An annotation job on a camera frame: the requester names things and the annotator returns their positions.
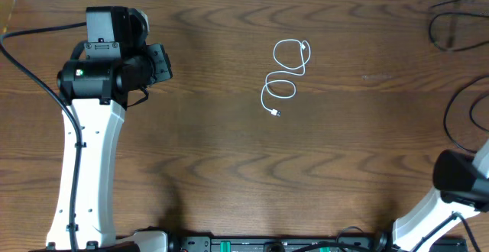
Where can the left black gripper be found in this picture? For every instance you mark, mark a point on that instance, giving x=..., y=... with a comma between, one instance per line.
x=165, y=70

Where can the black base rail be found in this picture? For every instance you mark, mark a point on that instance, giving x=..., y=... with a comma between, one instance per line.
x=346, y=240

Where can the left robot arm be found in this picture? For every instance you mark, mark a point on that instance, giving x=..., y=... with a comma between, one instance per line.
x=94, y=85

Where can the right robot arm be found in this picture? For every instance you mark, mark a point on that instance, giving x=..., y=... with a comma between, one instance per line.
x=459, y=191

